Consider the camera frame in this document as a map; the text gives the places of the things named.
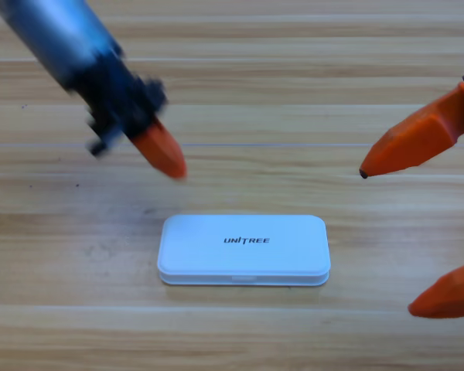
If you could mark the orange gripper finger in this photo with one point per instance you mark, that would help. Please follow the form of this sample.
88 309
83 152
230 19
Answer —
162 150
452 297
417 143

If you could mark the white Unitree pencil case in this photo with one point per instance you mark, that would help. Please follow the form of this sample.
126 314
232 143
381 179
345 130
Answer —
243 255

